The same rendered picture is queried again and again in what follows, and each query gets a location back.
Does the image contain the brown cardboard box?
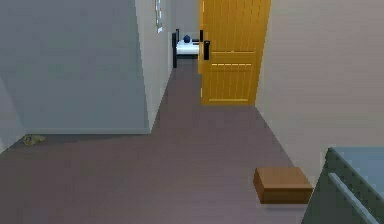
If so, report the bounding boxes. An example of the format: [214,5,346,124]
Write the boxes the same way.
[252,166,314,205]

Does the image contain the orange wooden room door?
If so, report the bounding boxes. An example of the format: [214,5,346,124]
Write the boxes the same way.
[197,0,272,107]

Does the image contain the framed wall picture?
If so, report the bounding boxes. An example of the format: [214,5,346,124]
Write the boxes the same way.
[154,0,164,34]

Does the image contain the olive crumpled floor object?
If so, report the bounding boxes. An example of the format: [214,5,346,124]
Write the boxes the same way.
[22,134,48,147]

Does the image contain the black frame white bed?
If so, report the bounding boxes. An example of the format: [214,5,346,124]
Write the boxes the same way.
[171,28,201,69]

